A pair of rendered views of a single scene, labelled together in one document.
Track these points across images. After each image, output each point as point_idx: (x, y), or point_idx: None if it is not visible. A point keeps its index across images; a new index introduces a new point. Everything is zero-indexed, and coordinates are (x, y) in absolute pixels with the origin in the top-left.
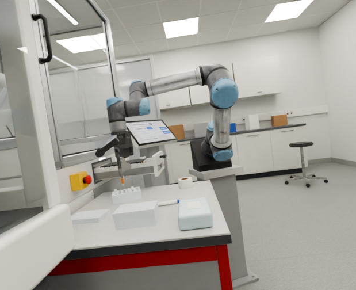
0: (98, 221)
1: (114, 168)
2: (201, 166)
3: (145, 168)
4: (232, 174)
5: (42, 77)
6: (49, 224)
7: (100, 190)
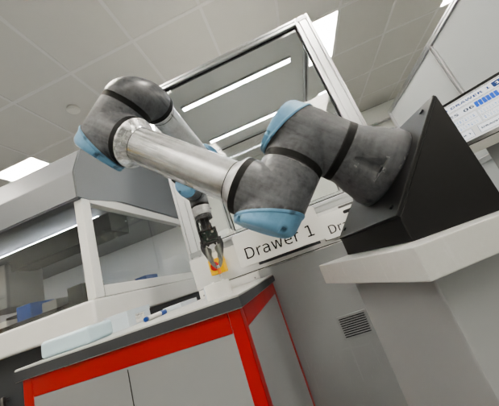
0: None
1: None
2: (343, 238)
3: None
4: (381, 280)
5: (177, 192)
6: (76, 309)
7: (275, 270)
